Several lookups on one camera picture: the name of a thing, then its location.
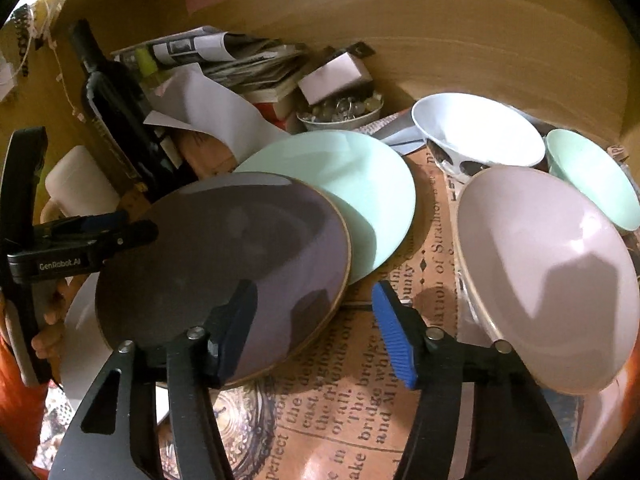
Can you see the stack of newspapers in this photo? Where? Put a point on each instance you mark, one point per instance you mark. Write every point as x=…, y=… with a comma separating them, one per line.
x=241, y=63

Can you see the mint green bowl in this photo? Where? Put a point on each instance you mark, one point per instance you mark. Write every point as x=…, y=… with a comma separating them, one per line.
x=577, y=160

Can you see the white patterned bowl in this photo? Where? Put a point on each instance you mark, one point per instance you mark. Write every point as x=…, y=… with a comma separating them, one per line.
x=475, y=133

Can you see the pink bowl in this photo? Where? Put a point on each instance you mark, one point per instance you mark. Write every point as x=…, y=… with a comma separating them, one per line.
x=546, y=271

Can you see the white plastic container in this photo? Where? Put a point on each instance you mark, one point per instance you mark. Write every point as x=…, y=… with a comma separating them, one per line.
x=77, y=187

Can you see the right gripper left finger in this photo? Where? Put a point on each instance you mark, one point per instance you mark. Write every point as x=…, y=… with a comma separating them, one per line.
x=113, y=434

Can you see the small white box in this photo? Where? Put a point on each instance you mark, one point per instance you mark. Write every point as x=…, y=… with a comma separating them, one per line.
x=341, y=73

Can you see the white plate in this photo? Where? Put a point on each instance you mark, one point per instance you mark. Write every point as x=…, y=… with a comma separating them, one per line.
x=85, y=349

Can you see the dark wine bottle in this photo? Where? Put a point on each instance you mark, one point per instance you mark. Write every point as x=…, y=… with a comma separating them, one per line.
x=118, y=107

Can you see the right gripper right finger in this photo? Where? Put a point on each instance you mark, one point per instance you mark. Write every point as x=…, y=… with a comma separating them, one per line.
x=514, y=434

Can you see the small bowl with trinkets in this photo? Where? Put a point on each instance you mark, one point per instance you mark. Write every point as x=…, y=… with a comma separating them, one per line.
x=345, y=113

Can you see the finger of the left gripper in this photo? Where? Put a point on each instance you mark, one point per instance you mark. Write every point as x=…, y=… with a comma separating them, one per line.
x=48, y=259
x=82, y=226

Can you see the dark grey plate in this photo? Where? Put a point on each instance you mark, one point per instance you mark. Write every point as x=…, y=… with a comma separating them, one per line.
x=281, y=234

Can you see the mint green plate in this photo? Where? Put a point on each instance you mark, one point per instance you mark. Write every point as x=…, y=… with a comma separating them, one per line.
x=368, y=182

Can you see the vintage newspaper print mat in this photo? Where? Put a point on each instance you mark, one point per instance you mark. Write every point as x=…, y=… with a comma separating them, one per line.
x=337, y=410

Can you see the white curled paper sheet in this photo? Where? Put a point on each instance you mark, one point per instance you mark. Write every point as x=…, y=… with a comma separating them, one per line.
x=190, y=100

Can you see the person's left hand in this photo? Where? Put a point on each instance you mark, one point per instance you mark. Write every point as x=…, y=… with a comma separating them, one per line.
x=49, y=342

